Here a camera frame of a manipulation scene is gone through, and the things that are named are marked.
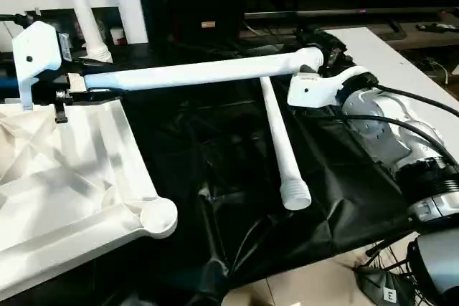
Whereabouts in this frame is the black rail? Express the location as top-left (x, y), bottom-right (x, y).
top-left (243, 6), bottom-right (459, 20)

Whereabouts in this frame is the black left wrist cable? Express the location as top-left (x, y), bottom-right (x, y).
top-left (0, 13), bottom-right (32, 24)

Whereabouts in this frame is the white flat board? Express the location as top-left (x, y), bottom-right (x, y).
top-left (318, 26), bottom-right (459, 113)

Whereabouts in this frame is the white plastic table top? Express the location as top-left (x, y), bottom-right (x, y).
top-left (0, 100), bottom-right (179, 302)

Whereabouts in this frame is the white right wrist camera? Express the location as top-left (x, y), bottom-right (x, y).
top-left (286, 65), bottom-right (376, 109)

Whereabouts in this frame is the white plastic table leg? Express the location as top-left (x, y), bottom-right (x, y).
top-left (258, 75), bottom-right (312, 211)
top-left (60, 0), bottom-right (115, 65)
top-left (81, 46), bottom-right (326, 92)

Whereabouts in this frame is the black mat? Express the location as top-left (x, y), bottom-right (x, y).
top-left (0, 33), bottom-right (442, 306)

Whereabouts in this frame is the black remote control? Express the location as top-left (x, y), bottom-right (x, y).
top-left (415, 22), bottom-right (458, 34)

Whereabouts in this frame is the black box with label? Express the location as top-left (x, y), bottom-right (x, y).
top-left (358, 266), bottom-right (408, 306)

